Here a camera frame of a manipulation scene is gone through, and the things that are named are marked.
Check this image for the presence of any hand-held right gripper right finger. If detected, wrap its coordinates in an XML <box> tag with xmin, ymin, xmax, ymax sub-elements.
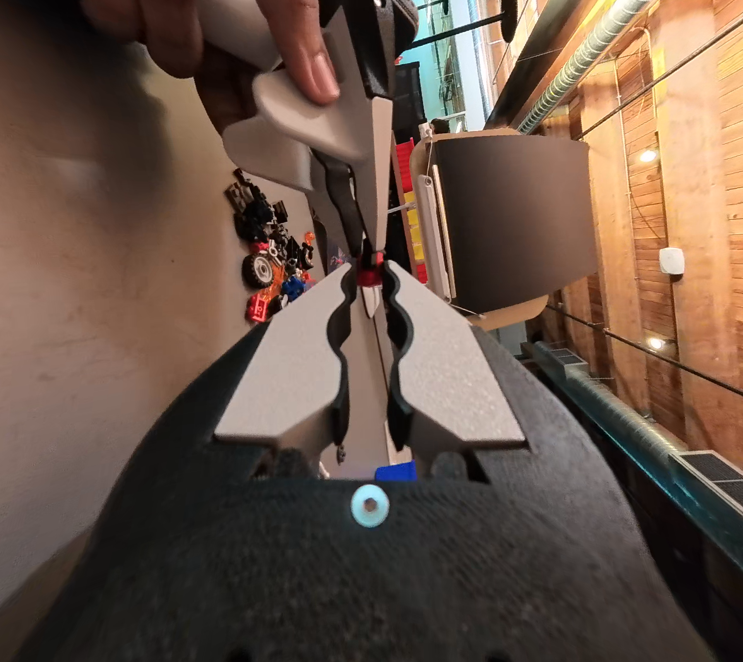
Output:
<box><xmin>381</xmin><ymin>260</ymin><xmax>527</xmax><ymax>472</ymax></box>

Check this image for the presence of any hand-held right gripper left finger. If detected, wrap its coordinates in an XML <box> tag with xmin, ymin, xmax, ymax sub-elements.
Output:
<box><xmin>215</xmin><ymin>261</ymin><xmax>357</xmax><ymax>478</ymax></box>

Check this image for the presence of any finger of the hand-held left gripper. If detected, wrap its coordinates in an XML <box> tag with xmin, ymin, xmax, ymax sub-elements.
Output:
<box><xmin>222</xmin><ymin>70</ymin><xmax>373</xmax><ymax>263</ymax></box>
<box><xmin>366</xmin><ymin>96</ymin><xmax>395</xmax><ymax>257</ymax></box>

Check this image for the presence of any red lego piece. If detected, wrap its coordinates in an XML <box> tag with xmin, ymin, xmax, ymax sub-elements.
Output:
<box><xmin>355</xmin><ymin>251</ymin><xmax>387</xmax><ymax>320</ymax></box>

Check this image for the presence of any pile of lego pieces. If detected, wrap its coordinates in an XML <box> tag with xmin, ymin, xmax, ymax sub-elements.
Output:
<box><xmin>225</xmin><ymin>168</ymin><xmax>321</xmax><ymax>326</ymax></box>

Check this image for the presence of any red and yellow bin rack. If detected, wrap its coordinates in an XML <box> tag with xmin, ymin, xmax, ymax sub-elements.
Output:
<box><xmin>392</xmin><ymin>136</ymin><xmax>434</xmax><ymax>283</ymax></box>

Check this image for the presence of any blue storage bin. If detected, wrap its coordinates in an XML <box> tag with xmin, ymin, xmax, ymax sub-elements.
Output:
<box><xmin>374</xmin><ymin>460</ymin><xmax>419</xmax><ymax>483</ymax></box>

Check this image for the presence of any black round stand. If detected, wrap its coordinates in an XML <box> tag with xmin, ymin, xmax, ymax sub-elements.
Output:
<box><xmin>406</xmin><ymin>0</ymin><xmax>519</xmax><ymax>51</ymax></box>

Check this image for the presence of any black curved panel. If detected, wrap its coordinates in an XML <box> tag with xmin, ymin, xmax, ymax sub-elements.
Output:
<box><xmin>409</xmin><ymin>129</ymin><xmax>600</xmax><ymax>329</ymax></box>

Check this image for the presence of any green floor duct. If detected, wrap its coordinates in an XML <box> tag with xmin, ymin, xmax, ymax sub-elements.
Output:
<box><xmin>533</xmin><ymin>341</ymin><xmax>743</xmax><ymax>573</ymax></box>

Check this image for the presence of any thin black cable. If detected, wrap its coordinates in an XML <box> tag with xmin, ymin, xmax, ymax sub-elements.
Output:
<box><xmin>575</xmin><ymin>14</ymin><xmax>743</xmax><ymax>141</ymax></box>
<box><xmin>546</xmin><ymin>302</ymin><xmax>743</xmax><ymax>384</ymax></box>

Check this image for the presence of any spiral metal duct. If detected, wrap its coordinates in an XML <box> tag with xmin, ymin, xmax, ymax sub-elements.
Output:
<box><xmin>515</xmin><ymin>0</ymin><xmax>724</xmax><ymax>136</ymax></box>

